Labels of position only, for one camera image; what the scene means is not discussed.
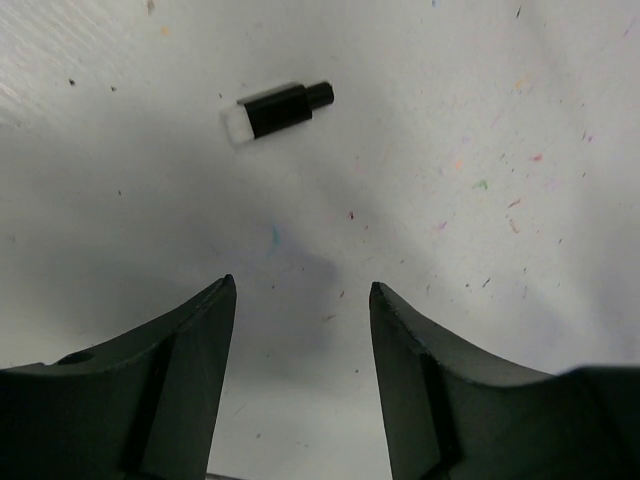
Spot black pen cap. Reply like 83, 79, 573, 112
221, 81, 335, 145

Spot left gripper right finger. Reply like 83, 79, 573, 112
369, 282, 639, 479

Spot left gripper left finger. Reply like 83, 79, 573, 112
1, 276, 236, 479

